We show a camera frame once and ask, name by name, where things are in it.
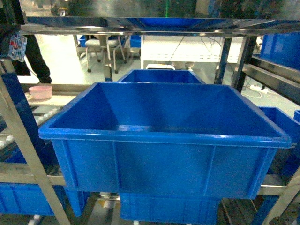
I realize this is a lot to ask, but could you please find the blue target bin on shelf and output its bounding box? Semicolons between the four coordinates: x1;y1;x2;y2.
38;82;293;199

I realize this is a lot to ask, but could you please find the blue bin lower left shelf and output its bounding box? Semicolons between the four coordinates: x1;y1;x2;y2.
0;183;90;217

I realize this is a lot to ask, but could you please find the blue bin behind target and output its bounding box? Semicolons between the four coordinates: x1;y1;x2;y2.
117;69;205;84

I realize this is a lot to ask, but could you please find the office chair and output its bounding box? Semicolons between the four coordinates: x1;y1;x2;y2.
85;35;127;74

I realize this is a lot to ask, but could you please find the blue bin under target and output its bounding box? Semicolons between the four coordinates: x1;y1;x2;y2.
120;193;221;225

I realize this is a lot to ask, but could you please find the pink bowl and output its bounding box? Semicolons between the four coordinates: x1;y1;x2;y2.
29;85;53;100

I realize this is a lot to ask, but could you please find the person in black trousers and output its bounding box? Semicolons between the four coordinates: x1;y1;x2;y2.
12;35;52;83

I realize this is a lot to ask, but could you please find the steel shelf frame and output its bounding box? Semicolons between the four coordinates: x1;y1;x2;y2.
0;17;300;225

